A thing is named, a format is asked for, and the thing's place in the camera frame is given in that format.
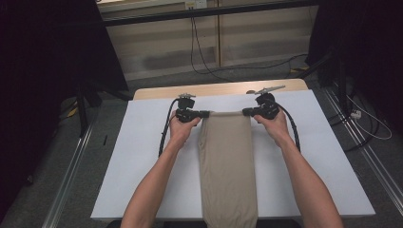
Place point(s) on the small black floor item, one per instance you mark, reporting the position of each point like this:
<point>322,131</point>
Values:
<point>105,140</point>

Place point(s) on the yellow floor tape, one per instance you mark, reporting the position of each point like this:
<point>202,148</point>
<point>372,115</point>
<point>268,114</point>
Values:
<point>300,68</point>
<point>72,111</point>

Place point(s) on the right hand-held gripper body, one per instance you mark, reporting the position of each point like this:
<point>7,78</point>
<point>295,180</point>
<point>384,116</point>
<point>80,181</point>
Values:
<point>268,106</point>

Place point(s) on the person's left hand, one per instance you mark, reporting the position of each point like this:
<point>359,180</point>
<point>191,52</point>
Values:
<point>179,131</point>

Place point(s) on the white table mat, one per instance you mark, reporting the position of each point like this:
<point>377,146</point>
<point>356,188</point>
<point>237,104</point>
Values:
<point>142,133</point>

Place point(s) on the person's right hand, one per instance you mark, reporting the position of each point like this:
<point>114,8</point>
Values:
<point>277,129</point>

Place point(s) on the aluminium floor rail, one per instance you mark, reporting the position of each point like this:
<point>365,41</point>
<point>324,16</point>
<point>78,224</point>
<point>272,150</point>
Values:
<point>370,158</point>
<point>68,177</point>

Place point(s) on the white power strip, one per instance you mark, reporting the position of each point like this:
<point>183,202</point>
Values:
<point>355,114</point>

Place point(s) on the black metal stand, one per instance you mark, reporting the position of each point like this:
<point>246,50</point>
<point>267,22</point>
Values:
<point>83,114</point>
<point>341,88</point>

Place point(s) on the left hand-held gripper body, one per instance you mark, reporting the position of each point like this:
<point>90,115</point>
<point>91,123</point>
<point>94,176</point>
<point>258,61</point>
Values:
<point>185,106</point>

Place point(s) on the black horizontal bar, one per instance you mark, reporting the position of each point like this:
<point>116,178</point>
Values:
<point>202,12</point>

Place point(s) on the white wall socket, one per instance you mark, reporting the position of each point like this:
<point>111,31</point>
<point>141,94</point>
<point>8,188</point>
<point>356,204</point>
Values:
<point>196,3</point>

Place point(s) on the black curtain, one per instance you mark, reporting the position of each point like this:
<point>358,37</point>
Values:
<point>38,79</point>
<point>374,47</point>

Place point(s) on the beige pants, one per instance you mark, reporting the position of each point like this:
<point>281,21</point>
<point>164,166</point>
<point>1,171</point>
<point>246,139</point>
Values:
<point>226,164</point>

